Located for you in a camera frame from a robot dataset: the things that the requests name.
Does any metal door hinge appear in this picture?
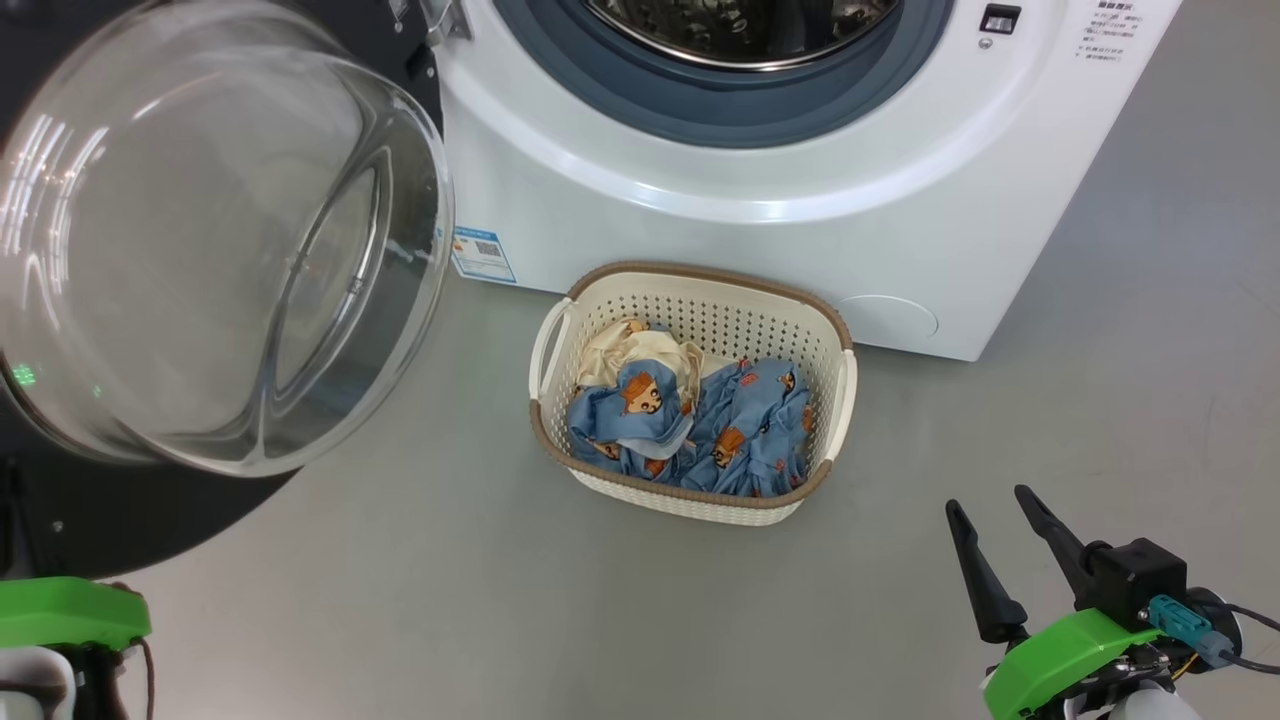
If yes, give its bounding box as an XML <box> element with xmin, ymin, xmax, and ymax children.
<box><xmin>420</xmin><ymin>0</ymin><xmax>471</xmax><ymax>46</ymax></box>

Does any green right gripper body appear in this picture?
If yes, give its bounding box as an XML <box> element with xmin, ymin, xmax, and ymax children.
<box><xmin>982</xmin><ymin>590</ymin><xmax>1243</xmax><ymax>720</ymax></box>

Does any steel perforated washer drum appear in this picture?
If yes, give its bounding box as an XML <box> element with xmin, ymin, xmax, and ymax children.
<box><xmin>585</xmin><ymin>0</ymin><xmax>901</xmax><ymax>71</ymax></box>

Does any printed warning label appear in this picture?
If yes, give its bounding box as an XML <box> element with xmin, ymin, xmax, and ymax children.
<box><xmin>1078</xmin><ymin>0</ymin><xmax>1146</xmax><ymax>61</ymax></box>

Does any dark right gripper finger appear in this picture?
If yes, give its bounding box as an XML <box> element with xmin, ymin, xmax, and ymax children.
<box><xmin>945</xmin><ymin>499</ymin><xmax>1029</xmax><ymax>645</ymax></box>
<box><xmin>1014</xmin><ymin>485</ymin><xmax>1091</xmax><ymax>609</ymax></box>

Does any blue garment with orange print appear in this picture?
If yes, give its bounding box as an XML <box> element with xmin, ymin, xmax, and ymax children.
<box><xmin>680</xmin><ymin>358</ymin><xmax>813</xmax><ymax>498</ymax></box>

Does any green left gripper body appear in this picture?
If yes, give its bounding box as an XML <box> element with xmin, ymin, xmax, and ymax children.
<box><xmin>0</xmin><ymin>577</ymin><xmax>153</xmax><ymax>720</ymax></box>

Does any cream and blue printed garment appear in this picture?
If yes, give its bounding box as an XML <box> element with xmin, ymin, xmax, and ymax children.
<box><xmin>568</xmin><ymin>318</ymin><xmax>706</xmax><ymax>476</ymax></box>

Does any round white filter cover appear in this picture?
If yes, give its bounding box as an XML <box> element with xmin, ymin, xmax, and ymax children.
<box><xmin>835</xmin><ymin>294</ymin><xmax>939</xmax><ymax>341</ymax></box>

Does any white front-load washing machine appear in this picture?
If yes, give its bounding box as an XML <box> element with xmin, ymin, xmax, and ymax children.
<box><xmin>400</xmin><ymin>0</ymin><xmax>1184</xmax><ymax>362</ymax></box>

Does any round black glass washer door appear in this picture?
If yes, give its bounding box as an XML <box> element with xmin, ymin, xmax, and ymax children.
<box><xmin>0</xmin><ymin>0</ymin><xmax>456</xmax><ymax>581</ymax></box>

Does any cream perforated laundry basket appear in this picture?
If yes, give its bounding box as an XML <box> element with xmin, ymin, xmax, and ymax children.
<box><xmin>528</xmin><ymin>261</ymin><xmax>859</xmax><ymax>527</ymax></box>

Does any teal cable connector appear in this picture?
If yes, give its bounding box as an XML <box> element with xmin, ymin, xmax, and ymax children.
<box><xmin>1148</xmin><ymin>595</ymin><xmax>1236</xmax><ymax>669</ymax></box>

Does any blue energy label sticker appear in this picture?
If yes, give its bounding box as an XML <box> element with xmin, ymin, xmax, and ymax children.
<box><xmin>450</xmin><ymin>226</ymin><xmax>518</xmax><ymax>285</ymax></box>

